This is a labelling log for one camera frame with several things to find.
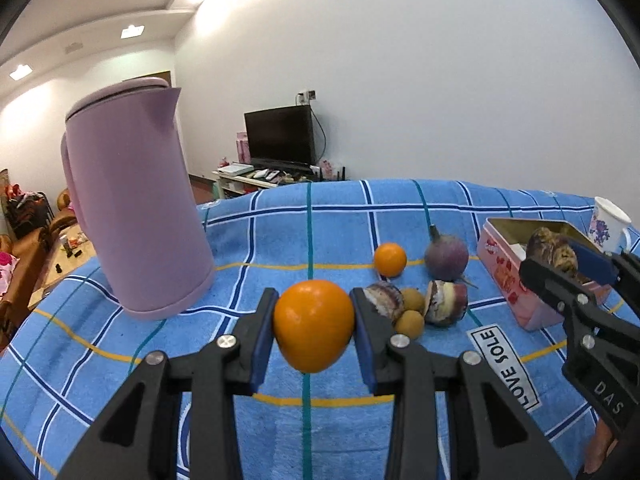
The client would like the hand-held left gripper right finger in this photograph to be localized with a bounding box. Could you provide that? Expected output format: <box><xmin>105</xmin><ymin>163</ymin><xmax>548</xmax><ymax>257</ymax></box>
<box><xmin>351</xmin><ymin>287</ymin><xmax>573</xmax><ymax>480</ymax></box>

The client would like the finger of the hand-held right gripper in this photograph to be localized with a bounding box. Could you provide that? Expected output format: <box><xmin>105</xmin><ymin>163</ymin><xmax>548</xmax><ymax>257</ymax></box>
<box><xmin>519</xmin><ymin>258</ymin><xmax>609</xmax><ymax>357</ymax></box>
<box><xmin>570</xmin><ymin>240</ymin><xmax>640</xmax><ymax>321</ymax></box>

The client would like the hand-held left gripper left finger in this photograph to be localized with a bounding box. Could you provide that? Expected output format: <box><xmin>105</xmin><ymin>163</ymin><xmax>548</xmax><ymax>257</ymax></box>
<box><xmin>57</xmin><ymin>287</ymin><xmax>279</xmax><ymax>480</ymax></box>

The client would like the pink tin box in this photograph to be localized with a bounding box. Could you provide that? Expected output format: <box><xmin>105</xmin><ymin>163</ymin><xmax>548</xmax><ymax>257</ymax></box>
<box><xmin>476</xmin><ymin>217</ymin><xmax>612</xmax><ymax>331</ymax></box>

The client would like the brown longan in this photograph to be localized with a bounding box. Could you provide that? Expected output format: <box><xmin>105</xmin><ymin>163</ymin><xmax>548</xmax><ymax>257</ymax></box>
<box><xmin>401</xmin><ymin>287</ymin><xmax>426</xmax><ymax>312</ymax></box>
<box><xmin>395</xmin><ymin>310</ymin><xmax>426</xmax><ymax>335</ymax></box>

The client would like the large orange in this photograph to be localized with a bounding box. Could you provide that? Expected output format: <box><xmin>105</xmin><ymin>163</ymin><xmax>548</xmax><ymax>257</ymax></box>
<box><xmin>272</xmin><ymin>280</ymin><xmax>356</xmax><ymax>374</ymax></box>

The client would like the person's right hand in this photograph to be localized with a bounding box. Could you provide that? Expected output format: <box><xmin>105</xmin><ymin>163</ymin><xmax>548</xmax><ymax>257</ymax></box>
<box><xmin>582</xmin><ymin>422</ymin><xmax>618</xmax><ymax>477</ymax></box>

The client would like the white floral cup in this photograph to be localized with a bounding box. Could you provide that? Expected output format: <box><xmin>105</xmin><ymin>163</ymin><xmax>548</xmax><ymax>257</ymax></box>
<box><xmin>587</xmin><ymin>196</ymin><xmax>633</xmax><ymax>253</ymax></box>

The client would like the small orange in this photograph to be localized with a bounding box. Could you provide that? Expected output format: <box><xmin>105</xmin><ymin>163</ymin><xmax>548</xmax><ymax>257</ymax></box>
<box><xmin>373</xmin><ymin>242</ymin><xmax>408</xmax><ymax>278</ymax></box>

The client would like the blue plaid blanket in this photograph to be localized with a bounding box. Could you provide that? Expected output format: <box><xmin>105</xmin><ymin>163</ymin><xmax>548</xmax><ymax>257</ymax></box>
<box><xmin>0</xmin><ymin>178</ymin><xmax>640</xmax><ymax>480</ymax></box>

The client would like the white television stand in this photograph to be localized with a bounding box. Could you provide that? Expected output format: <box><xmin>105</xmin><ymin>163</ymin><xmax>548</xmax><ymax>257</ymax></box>
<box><xmin>212</xmin><ymin>166</ymin><xmax>347</xmax><ymax>202</ymax></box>

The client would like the purple kettle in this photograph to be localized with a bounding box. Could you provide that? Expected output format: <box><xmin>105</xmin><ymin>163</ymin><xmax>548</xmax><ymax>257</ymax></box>
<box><xmin>61</xmin><ymin>76</ymin><xmax>217</xmax><ymax>322</ymax></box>

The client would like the wooden coffee table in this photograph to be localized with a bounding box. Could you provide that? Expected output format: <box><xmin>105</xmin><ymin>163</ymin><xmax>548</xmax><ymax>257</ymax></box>
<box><xmin>27</xmin><ymin>224</ymin><xmax>97</xmax><ymax>311</ymax></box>

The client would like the black television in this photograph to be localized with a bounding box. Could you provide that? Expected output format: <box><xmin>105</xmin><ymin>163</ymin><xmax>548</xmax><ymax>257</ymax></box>
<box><xmin>244</xmin><ymin>106</ymin><xmax>319</xmax><ymax>167</ymax></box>

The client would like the wooden sofa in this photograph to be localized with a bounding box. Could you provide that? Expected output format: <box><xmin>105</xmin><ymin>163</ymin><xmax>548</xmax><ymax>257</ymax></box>
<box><xmin>0</xmin><ymin>169</ymin><xmax>76</xmax><ymax>351</ymax></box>

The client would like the black television cable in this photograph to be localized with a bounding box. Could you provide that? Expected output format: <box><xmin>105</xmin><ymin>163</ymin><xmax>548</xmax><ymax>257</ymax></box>
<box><xmin>311</xmin><ymin>104</ymin><xmax>327</xmax><ymax>167</ymax></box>

